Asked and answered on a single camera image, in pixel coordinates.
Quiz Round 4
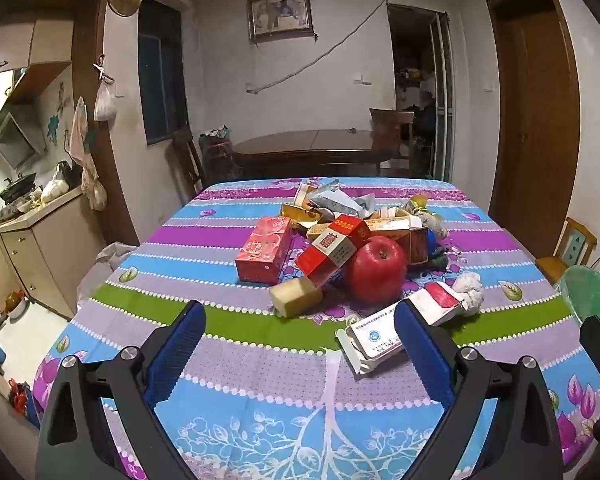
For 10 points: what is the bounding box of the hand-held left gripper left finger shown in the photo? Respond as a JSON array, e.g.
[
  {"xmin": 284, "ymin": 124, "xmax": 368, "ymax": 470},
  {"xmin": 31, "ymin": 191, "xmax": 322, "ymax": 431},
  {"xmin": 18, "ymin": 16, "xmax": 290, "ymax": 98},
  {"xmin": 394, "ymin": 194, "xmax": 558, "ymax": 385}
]
[{"xmin": 35, "ymin": 300, "xmax": 208, "ymax": 480}]

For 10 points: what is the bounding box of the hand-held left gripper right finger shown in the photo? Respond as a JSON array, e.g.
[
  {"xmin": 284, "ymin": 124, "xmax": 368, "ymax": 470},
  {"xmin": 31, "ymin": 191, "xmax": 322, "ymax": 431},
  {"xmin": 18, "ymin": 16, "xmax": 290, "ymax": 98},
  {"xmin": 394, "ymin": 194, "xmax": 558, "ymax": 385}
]
[{"xmin": 394, "ymin": 299, "xmax": 565, "ymax": 480}]

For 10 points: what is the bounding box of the white paper box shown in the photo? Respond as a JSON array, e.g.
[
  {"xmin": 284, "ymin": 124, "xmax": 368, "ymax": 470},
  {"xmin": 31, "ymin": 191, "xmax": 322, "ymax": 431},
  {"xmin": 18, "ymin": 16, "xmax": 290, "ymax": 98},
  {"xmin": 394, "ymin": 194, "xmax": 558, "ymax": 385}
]
[{"xmin": 336, "ymin": 305, "xmax": 412, "ymax": 376}]

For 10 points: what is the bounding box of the red white carton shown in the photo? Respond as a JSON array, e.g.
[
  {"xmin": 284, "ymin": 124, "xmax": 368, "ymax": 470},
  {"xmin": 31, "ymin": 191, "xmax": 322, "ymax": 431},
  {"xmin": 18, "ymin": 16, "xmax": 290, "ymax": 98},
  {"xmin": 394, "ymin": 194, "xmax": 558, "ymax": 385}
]
[{"xmin": 409, "ymin": 281, "xmax": 463, "ymax": 327}]

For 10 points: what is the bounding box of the bin with green bag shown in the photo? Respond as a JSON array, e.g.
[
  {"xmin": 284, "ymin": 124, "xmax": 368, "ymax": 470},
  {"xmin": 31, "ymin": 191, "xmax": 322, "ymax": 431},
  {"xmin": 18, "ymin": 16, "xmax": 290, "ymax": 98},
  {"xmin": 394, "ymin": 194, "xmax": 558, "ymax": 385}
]
[{"xmin": 555, "ymin": 265, "xmax": 600, "ymax": 343}]

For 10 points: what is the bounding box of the red white cigarette box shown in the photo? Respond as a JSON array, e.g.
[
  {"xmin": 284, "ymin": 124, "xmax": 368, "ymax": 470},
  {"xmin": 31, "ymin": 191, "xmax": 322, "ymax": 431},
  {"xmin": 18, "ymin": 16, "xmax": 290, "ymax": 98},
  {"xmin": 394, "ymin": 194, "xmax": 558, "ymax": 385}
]
[{"xmin": 295, "ymin": 230, "xmax": 359, "ymax": 289}]

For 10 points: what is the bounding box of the crumpled white tissue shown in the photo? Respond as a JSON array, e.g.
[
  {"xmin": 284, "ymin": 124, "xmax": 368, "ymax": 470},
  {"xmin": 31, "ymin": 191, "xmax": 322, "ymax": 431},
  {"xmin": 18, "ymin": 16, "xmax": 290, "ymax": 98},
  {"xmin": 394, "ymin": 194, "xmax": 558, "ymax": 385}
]
[{"xmin": 452, "ymin": 271, "xmax": 485, "ymax": 313}]

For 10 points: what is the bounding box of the striped floral tablecloth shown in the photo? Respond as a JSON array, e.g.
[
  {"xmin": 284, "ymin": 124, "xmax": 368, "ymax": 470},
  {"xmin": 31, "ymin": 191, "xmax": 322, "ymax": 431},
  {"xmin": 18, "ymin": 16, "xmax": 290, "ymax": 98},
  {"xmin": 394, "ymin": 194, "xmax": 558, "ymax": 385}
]
[{"xmin": 32, "ymin": 176, "xmax": 600, "ymax": 480}]

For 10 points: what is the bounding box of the red apple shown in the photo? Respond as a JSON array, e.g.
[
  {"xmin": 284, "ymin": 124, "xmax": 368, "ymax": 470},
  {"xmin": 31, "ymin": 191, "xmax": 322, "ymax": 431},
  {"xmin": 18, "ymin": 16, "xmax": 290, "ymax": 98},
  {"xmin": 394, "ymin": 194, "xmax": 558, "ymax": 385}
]
[{"xmin": 347, "ymin": 236, "xmax": 409, "ymax": 305}]

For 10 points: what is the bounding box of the dark blue green toy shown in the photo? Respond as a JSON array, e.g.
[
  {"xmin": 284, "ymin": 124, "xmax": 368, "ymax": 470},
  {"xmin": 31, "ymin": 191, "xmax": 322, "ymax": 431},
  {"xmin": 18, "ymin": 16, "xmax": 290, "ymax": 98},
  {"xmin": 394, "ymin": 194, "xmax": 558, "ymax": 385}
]
[{"xmin": 426, "ymin": 239, "xmax": 452, "ymax": 272}]

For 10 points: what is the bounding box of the yellow wooden chair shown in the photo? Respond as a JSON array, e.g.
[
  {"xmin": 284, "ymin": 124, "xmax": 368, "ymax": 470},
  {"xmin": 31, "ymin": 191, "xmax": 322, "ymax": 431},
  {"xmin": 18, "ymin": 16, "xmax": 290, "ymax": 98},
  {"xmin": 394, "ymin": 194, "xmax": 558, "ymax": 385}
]
[{"xmin": 535, "ymin": 217, "xmax": 599, "ymax": 284}]

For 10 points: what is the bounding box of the grey cloth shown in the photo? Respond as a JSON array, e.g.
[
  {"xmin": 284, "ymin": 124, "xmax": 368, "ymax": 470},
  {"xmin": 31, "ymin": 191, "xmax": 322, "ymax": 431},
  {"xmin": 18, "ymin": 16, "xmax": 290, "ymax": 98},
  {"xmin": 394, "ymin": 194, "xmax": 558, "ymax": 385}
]
[{"xmin": 96, "ymin": 241, "xmax": 142, "ymax": 274}]

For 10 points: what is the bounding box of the pale yellow block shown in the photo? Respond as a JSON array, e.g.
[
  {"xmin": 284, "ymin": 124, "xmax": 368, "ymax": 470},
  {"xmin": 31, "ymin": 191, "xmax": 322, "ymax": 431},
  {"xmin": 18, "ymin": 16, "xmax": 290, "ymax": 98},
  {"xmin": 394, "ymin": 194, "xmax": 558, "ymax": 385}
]
[{"xmin": 269, "ymin": 276, "xmax": 325, "ymax": 318}]

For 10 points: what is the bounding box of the red tissue box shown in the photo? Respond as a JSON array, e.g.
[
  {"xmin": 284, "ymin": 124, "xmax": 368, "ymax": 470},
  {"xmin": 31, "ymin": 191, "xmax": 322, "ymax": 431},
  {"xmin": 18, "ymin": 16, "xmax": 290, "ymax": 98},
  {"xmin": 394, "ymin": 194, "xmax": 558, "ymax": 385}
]
[{"xmin": 235, "ymin": 216, "xmax": 295, "ymax": 286}]

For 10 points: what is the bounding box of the yellow plastic packet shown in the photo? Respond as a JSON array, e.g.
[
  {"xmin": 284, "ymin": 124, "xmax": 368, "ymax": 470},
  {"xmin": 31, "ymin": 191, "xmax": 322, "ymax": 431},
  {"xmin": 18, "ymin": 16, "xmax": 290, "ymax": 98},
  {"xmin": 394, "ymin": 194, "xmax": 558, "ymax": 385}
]
[{"xmin": 405, "ymin": 195, "xmax": 432, "ymax": 217}]

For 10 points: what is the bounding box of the red bag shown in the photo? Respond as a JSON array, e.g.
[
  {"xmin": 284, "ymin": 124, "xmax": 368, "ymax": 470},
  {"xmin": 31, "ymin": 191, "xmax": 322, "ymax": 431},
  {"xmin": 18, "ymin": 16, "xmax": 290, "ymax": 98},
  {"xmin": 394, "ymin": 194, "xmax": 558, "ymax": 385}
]
[{"xmin": 7, "ymin": 379, "xmax": 42, "ymax": 427}]

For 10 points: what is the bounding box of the lower kitchen cabinet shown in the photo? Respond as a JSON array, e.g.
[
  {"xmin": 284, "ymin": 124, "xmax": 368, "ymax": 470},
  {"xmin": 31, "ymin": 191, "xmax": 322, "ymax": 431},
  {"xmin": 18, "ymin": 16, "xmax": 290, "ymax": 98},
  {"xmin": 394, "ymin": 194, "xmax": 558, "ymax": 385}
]
[{"xmin": 0, "ymin": 190, "xmax": 107, "ymax": 322}]

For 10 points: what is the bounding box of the kitchen cabinet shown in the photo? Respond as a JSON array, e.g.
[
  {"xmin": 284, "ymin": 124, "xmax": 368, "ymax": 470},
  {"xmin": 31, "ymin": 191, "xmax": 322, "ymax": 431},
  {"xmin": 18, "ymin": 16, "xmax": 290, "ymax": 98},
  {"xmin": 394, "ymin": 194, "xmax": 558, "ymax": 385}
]
[
  {"xmin": 0, "ymin": 19, "xmax": 77, "ymax": 106},
  {"xmin": 0, "ymin": 190, "xmax": 107, "ymax": 322}
]

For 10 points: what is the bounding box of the grey foil packet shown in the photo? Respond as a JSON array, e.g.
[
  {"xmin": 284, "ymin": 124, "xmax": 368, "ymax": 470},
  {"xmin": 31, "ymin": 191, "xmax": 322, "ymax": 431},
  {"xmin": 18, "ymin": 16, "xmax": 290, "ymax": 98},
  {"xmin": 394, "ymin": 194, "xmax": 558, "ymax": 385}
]
[{"xmin": 307, "ymin": 178, "xmax": 377, "ymax": 221}]

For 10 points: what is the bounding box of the dark wooden chair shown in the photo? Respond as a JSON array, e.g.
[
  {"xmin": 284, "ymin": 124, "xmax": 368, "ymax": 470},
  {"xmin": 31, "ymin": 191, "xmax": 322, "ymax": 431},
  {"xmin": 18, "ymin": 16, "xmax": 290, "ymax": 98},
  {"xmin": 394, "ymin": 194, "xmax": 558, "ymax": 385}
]
[
  {"xmin": 172, "ymin": 127, "xmax": 207, "ymax": 202},
  {"xmin": 369, "ymin": 107, "xmax": 417, "ymax": 172}
]

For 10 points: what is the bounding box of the cluttered stool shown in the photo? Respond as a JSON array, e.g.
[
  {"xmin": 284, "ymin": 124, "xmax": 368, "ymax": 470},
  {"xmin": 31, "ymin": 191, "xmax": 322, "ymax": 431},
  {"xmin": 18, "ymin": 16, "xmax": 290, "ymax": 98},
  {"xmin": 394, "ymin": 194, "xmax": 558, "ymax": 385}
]
[{"xmin": 199, "ymin": 126, "xmax": 237, "ymax": 182}]

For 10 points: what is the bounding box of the white bag on counter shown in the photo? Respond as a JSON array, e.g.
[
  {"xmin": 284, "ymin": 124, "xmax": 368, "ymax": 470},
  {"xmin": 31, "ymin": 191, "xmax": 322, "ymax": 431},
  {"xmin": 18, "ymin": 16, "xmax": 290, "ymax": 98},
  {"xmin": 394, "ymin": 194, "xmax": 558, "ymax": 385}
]
[{"xmin": 39, "ymin": 160, "xmax": 84, "ymax": 204}]

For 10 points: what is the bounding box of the cream hanging cloth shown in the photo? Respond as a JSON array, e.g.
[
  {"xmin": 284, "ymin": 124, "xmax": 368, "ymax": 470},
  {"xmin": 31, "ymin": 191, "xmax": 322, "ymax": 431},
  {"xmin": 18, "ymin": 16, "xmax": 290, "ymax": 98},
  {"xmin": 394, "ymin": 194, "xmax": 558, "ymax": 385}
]
[{"xmin": 69, "ymin": 96, "xmax": 109, "ymax": 212}]

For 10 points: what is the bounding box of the black wok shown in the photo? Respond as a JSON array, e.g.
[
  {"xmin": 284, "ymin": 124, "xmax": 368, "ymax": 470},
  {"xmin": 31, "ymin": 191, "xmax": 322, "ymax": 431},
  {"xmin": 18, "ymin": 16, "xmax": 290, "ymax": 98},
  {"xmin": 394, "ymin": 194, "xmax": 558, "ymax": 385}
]
[{"xmin": 0, "ymin": 172, "xmax": 37, "ymax": 202}]

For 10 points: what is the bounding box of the dark wooden dining table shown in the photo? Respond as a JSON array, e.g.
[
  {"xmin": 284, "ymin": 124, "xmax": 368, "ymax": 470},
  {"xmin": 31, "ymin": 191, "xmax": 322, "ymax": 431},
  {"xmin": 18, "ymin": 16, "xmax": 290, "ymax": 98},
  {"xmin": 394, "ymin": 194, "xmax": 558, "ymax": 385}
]
[{"xmin": 232, "ymin": 129, "xmax": 382, "ymax": 179}]

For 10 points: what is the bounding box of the brown wooden door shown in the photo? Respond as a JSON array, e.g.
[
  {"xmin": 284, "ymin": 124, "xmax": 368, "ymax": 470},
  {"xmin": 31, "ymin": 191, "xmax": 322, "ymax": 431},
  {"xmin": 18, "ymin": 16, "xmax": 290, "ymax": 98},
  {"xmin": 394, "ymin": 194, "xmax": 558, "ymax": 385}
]
[{"xmin": 486, "ymin": 0, "xmax": 581, "ymax": 262}]

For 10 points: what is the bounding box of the sliding glass door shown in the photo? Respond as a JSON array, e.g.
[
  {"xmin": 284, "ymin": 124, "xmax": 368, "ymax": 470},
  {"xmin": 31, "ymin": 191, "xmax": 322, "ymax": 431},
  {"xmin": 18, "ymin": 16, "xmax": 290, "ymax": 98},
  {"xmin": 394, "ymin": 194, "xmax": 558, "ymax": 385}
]
[{"xmin": 387, "ymin": 2, "xmax": 454, "ymax": 179}]

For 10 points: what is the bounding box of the white hanging plastic bag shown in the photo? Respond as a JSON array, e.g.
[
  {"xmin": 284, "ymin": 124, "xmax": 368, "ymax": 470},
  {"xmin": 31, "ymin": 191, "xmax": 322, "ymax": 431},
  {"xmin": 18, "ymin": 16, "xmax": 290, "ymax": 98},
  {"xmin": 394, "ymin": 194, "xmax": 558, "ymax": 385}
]
[{"xmin": 93, "ymin": 77, "xmax": 117, "ymax": 122}]

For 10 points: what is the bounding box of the grey range hood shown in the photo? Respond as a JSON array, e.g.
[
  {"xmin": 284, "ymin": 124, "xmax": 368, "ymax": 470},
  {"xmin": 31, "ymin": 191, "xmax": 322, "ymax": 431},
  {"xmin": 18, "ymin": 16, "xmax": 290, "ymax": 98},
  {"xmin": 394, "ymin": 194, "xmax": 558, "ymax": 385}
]
[{"xmin": 0, "ymin": 109, "xmax": 49, "ymax": 172}]

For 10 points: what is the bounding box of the dark window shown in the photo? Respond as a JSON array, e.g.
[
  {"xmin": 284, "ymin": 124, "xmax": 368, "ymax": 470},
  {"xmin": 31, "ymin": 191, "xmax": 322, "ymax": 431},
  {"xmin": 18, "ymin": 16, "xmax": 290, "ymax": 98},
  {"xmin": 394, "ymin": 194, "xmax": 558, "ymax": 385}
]
[{"xmin": 138, "ymin": 0, "xmax": 184, "ymax": 149}]

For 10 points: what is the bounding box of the upper kitchen cabinet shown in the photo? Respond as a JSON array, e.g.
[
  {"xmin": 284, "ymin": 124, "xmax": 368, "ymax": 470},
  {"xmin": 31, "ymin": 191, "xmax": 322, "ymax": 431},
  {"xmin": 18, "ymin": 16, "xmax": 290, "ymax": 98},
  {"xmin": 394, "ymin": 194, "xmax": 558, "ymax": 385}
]
[{"xmin": 0, "ymin": 19, "xmax": 77, "ymax": 106}]

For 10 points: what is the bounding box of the teal flower wall sticker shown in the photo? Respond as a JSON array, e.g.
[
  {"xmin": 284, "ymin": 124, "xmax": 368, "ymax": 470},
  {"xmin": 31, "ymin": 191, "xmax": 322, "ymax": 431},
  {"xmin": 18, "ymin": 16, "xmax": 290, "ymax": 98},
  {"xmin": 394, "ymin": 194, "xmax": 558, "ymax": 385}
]
[{"xmin": 46, "ymin": 82, "xmax": 67, "ymax": 147}]

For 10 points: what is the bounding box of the wall cable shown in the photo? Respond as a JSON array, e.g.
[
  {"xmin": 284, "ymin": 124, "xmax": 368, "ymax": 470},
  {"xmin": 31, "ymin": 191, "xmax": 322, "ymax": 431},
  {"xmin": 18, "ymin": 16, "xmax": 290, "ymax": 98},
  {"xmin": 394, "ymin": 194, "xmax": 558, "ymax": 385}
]
[{"xmin": 245, "ymin": 0, "xmax": 389, "ymax": 95}]

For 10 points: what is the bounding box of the framed wall picture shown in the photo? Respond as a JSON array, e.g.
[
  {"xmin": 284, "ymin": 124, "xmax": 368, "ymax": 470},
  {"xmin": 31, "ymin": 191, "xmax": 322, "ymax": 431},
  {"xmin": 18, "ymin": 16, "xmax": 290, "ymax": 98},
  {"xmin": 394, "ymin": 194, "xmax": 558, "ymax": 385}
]
[{"xmin": 246, "ymin": 0, "xmax": 314, "ymax": 44}]

